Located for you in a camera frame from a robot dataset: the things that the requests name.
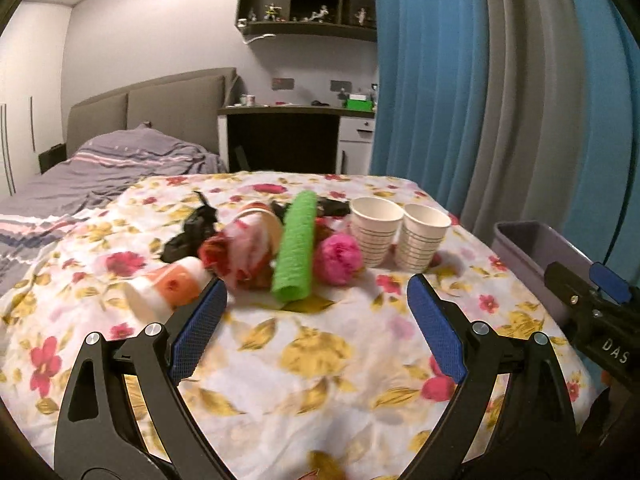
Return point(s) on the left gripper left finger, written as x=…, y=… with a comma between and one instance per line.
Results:
x=98, y=437

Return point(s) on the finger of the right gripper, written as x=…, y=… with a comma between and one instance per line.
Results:
x=610, y=283

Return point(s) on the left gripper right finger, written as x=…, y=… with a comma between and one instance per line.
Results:
x=535, y=436

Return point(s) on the orange patterned paper cup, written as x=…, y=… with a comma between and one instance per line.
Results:
x=154, y=296

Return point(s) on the green foam net sleeve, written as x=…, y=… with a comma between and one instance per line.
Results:
x=292, y=276

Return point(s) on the white striped paper cup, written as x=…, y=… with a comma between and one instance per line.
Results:
x=374, y=222

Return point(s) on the grey trash bin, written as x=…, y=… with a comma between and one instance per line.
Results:
x=527, y=248

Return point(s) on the floral bed sheet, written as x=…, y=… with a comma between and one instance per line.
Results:
x=343, y=382

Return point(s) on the black plastic bag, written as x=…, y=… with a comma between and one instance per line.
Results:
x=196, y=229

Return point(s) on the grey striped duvet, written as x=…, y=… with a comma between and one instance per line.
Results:
x=75, y=185

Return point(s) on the blue grey curtain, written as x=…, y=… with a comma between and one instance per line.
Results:
x=507, y=110

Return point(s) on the black bedside table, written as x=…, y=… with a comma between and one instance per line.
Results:
x=53, y=156

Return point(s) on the white drawer cabinet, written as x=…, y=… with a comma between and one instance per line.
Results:
x=354, y=145

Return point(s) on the dark top desk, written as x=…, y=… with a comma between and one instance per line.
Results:
x=287, y=138

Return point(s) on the grey upholstered headboard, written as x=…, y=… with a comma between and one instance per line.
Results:
x=184, y=106

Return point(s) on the green box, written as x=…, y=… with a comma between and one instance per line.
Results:
x=359, y=102

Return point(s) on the white wardrobe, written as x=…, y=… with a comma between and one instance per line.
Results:
x=32, y=47

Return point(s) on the dark wall shelf unit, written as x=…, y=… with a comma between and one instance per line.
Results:
x=310, y=0

